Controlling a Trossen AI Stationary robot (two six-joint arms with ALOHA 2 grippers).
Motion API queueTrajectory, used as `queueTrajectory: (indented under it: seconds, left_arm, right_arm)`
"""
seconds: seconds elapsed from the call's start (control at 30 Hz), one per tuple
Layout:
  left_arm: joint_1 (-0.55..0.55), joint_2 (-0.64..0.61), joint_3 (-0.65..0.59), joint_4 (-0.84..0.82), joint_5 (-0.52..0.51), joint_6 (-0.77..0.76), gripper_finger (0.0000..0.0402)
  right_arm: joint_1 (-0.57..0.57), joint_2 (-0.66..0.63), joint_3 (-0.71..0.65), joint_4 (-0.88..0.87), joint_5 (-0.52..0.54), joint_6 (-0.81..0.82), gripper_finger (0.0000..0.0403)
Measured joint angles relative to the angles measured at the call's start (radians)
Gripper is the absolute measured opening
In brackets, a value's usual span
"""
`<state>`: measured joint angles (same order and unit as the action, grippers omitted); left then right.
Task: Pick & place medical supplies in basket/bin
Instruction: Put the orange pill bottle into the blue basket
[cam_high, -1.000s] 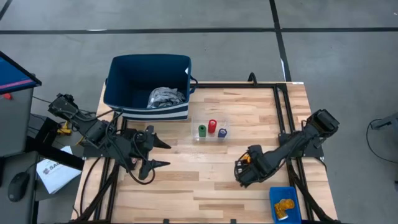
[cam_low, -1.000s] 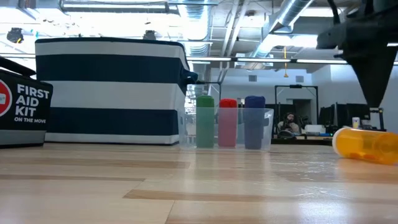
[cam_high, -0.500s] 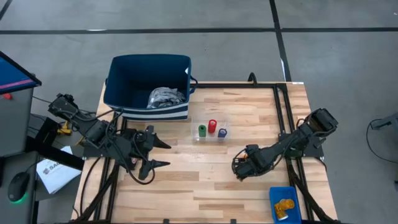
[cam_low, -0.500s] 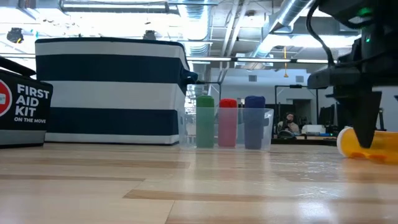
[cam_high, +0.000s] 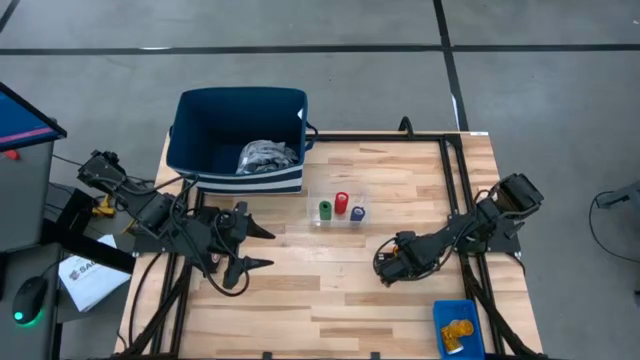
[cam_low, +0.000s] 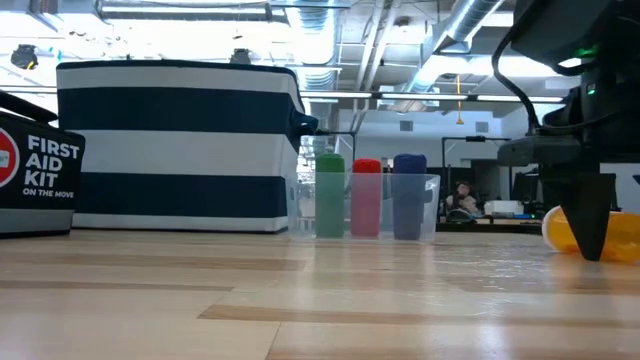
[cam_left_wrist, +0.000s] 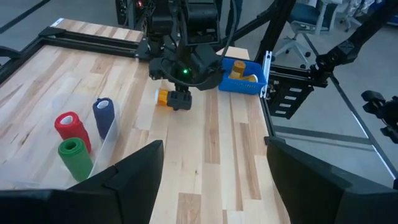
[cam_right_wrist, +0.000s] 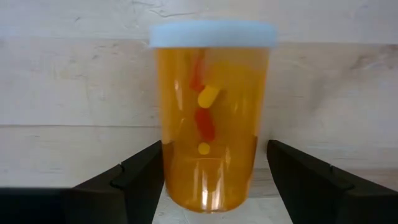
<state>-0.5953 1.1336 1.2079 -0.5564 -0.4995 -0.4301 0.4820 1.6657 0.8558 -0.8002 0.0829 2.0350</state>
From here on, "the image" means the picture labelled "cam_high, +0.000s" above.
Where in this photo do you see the computer monitor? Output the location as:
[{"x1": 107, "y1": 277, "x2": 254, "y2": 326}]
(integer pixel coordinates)
[{"x1": 0, "y1": 81, "x2": 68, "y2": 154}]

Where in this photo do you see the black metal beam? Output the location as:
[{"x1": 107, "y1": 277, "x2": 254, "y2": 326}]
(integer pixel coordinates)
[{"x1": 39, "y1": 219, "x2": 137, "y2": 275}]

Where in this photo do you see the black box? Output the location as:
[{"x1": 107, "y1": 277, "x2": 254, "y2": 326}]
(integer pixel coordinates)
[{"x1": 43, "y1": 182, "x2": 95, "y2": 236}]

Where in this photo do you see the grey stand leg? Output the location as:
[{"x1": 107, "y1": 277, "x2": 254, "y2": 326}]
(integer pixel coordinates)
[{"x1": 594, "y1": 180, "x2": 640, "y2": 210}]

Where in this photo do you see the black computer mouse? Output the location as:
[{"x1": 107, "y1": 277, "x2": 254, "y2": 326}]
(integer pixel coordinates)
[{"x1": 11, "y1": 275, "x2": 49, "y2": 325}]

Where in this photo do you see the crumpled grey plastic bag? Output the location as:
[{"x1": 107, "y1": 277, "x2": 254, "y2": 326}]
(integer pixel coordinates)
[{"x1": 235, "y1": 139, "x2": 300, "y2": 176}]

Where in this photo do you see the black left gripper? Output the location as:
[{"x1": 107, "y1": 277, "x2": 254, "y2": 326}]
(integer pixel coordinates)
[{"x1": 189, "y1": 200, "x2": 277, "y2": 291}]

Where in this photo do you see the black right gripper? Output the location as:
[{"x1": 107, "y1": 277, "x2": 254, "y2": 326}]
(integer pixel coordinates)
[{"x1": 373, "y1": 230, "x2": 431, "y2": 288}]

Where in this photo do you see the black aluminium table frame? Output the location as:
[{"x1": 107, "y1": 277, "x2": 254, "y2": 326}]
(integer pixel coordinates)
[{"x1": 117, "y1": 130, "x2": 549, "y2": 360}]

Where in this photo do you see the clear plastic bin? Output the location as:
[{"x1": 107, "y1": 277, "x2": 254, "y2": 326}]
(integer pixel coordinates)
[{"x1": 306, "y1": 186, "x2": 372, "y2": 230}]

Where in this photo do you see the grey side desk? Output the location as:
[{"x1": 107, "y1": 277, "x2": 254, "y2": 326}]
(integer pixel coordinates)
[{"x1": 0, "y1": 242, "x2": 64, "y2": 360}]

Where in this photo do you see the blue plastic bin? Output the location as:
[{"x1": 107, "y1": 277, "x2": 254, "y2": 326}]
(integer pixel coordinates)
[{"x1": 432, "y1": 298, "x2": 487, "y2": 360}]

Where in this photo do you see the yellow cable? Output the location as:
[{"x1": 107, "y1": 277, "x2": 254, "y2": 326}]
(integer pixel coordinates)
[{"x1": 91, "y1": 192, "x2": 136, "y2": 235}]

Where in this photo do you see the navy white striped fabric basket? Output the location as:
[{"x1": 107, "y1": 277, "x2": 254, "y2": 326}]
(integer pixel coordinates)
[{"x1": 165, "y1": 86, "x2": 320, "y2": 195}]

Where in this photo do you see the white paper booklet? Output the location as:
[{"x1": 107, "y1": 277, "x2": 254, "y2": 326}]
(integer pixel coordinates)
[{"x1": 57, "y1": 234, "x2": 133, "y2": 313}]

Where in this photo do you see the black floor cable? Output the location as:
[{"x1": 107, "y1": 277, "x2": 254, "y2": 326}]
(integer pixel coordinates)
[{"x1": 587, "y1": 190, "x2": 640, "y2": 265}]

